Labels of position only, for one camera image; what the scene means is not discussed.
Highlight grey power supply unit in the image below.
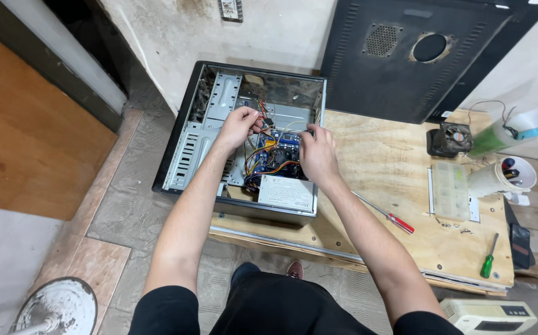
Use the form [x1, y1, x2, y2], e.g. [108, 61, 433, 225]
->
[258, 174, 318, 216]

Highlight black cooling fan heatsink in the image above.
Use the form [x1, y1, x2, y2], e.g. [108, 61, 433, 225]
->
[426, 122, 474, 159]

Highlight person's left hand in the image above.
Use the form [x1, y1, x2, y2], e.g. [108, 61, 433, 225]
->
[217, 106, 264, 152]

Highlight white cup with tools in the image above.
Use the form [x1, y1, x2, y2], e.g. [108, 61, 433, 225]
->
[467, 156, 537, 198]

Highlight clear plastic organizer box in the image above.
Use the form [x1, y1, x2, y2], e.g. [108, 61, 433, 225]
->
[431, 161, 471, 222]

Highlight open black computer case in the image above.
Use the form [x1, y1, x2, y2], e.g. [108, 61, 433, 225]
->
[152, 61, 327, 227]

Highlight person's black trousers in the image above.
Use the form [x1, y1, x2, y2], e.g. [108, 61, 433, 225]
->
[209, 262, 394, 335]

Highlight white appliance with display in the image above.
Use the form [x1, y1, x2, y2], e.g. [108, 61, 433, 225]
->
[439, 298, 538, 335]

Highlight white fan base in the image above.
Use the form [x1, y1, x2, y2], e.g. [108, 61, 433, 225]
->
[7, 277, 98, 335]

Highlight group of small screws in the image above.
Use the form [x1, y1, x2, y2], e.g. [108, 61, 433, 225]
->
[440, 222, 474, 235]

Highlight black case side panel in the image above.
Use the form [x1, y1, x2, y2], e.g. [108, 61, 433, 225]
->
[320, 0, 538, 125]

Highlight red handled screwdriver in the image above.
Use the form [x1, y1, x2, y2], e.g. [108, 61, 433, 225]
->
[352, 191, 415, 235]

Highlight bundle of coloured wires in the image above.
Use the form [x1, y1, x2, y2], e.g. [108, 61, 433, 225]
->
[243, 100, 303, 191]

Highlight blue motherboard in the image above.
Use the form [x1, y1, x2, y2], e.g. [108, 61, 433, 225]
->
[250, 128, 308, 179]

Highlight green plastic bottle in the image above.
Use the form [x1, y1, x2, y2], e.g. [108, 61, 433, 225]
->
[468, 122, 521, 158]

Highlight person's right hand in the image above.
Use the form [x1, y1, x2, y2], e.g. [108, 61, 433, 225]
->
[298, 124, 342, 183]

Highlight wall socket plate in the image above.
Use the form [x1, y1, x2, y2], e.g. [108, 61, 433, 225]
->
[219, 0, 244, 23]

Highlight wooden board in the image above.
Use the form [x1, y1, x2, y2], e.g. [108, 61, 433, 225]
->
[208, 110, 515, 297]

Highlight green handled screwdriver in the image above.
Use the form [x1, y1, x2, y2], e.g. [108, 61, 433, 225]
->
[480, 233, 500, 279]

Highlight black pouch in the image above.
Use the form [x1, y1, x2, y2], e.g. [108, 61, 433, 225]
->
[504, 200, 536, 270]

